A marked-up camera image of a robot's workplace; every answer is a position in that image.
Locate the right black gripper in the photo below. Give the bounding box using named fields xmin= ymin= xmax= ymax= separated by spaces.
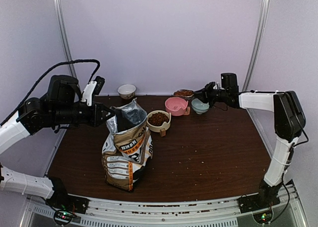
xmin=194 ymin=82 xmax=229 ymax=107

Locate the metal scoop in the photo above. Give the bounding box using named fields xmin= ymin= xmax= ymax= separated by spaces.
xmin=173 ymin=89 xmax=195 ymax=98

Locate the pet food bag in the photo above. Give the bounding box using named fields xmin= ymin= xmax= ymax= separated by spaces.
xmin=101 ymin=98 xmax=153 ymax=192

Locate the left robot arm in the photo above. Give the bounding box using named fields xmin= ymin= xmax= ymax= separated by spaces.
xmin=0 ymin=75 xmax=115 ymax=209

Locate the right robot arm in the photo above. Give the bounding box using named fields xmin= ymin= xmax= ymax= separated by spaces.
xmin=194 ymin=73 xmax=306 ymax=208

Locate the pink pet bowl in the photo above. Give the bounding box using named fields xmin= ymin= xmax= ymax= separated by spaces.
xmin=164 ymin=97 xmax=190 ymax=116

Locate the cream pet bowl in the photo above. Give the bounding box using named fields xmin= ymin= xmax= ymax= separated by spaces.
xmin=147 ymin=110 xmax=171 ymax=137

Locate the light blue ceramic bowl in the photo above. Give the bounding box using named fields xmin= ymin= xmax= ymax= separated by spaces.
xmin=191 ymin=98 xmax=209 ymax=114

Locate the kibble in scoop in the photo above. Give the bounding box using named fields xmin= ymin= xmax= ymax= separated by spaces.
xmin=173 ymin=89 xmax=194 ymax=96

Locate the white patterned ceramic bowl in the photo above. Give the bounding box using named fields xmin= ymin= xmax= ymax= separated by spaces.
xmin=117 ymin=84 xmax=136 ymax=100

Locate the kibble in cream bowl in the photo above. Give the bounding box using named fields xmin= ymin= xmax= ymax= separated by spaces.
xmin=148 ymin=112 xmax=169 ymax=127

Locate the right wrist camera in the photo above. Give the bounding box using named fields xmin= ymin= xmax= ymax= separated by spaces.
xmin=210 ymin=81 xmax=221 ymax=89

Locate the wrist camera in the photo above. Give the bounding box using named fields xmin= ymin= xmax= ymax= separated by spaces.
xmin=81 ymin=76 xmax=105 ymax=106
xmin=210 ymin=81 xmax=221 ymax=89

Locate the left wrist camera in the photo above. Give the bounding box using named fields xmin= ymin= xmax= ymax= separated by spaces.
xmin=81 ymin=76 xmax=105 ymax=106

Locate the right aluminium frame post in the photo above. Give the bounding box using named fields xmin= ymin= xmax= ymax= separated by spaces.
xmin=241 ymin=0 xmax=270 ymax=91

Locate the aluminium frame post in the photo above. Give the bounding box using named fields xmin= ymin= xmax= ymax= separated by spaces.
xmin=52 ymin=0 xmax=78 ymax=78
xmin=241 ymin=0 xmax=270 ymax=91

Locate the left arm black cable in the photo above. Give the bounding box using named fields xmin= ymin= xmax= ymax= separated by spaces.
xmin=0 ymin=59 xmax=101 ymax=126

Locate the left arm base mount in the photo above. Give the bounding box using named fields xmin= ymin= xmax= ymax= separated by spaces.
xmin=46 ymin=193 xmax=89 ymax=214

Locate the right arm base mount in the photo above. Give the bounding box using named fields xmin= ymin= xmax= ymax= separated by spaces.
xmin=237 ymin=194 xmax=272 ymax=214

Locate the front aluminium rail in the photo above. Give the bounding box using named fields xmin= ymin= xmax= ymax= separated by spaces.
xmin=19 ymin=196 xmax=304 ymax=227

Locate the left aluminium frame post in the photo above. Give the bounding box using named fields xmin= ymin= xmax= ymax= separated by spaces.
xmin=52 ymin=0 xmax=78 ymax=78

